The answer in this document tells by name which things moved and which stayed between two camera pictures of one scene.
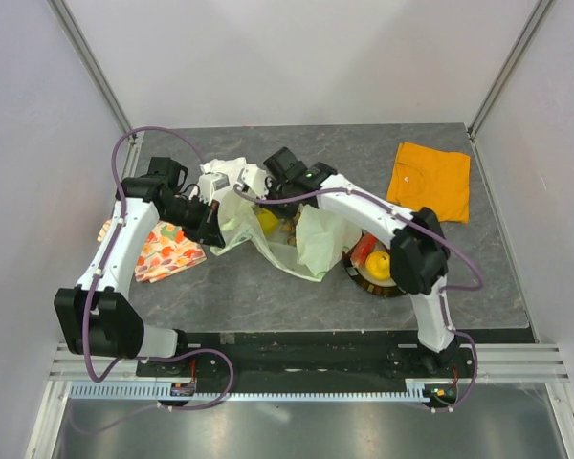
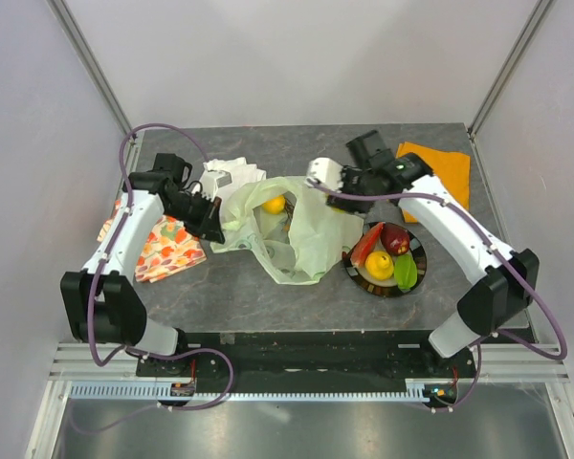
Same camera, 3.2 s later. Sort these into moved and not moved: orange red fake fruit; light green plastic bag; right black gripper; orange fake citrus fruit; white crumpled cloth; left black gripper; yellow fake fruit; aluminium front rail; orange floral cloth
Moved: light green plastic bag; orange fake citrus fruit; right black gripper
Not moved: left black gripper; aluminium front rail; orange red fake fruit; white crumpled cloth; yellow fake fruit; orange floral cloth
